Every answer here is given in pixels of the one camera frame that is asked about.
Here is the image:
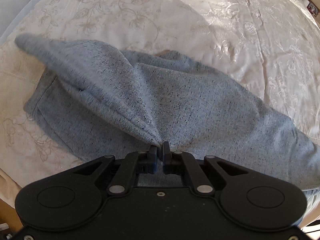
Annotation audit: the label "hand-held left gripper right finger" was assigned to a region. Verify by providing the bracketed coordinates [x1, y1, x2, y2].
[162, 142, 247, 196]

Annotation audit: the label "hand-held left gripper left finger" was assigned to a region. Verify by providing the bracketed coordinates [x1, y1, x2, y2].
[71, 145, 158, 195]

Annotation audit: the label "grey-blue speckled pants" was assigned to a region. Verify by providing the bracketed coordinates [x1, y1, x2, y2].
[14, 34, 320, 198]

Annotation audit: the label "cream floral embroidered bedspread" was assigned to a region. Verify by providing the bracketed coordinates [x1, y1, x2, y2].
[0, 0, 320, 230]

